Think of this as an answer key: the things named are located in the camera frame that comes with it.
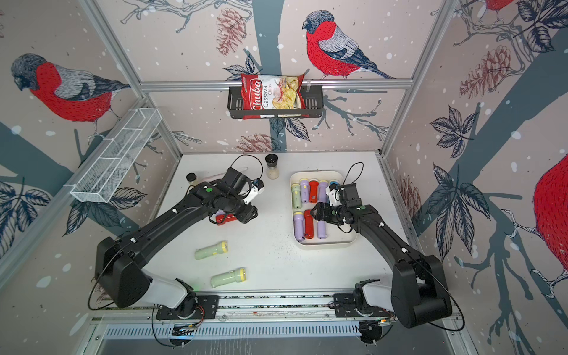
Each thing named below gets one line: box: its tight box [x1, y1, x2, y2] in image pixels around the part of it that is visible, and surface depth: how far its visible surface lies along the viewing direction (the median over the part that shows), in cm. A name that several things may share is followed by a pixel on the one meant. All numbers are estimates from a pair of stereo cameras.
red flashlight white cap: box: [309, 178, 320, 204], surface depth 106 cm
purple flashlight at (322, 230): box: [317, 220, 328, 240], surface depth 92 cm
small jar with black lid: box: [185, 172, 199, 188], surface depth 102 cm
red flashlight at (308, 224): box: [303, 209, 315, 239], surface depth 94 cm
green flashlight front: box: [210, 266, 248, 289], surface depth 79 cm
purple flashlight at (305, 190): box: [300, 178, 310, 204], surface depth 103 cm
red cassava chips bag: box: [241, 73, 310, 120], surface depth 89 cm
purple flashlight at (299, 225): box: [293, 211, 306, 242], surface depth 92 cm
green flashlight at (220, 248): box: [194, 240, 229, 261], surface depth 85 cm
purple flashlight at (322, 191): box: [318, 179, 329, 204], surface depth 102 cm
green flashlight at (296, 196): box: [291, 184, 302, 210], surface depth 100 cm
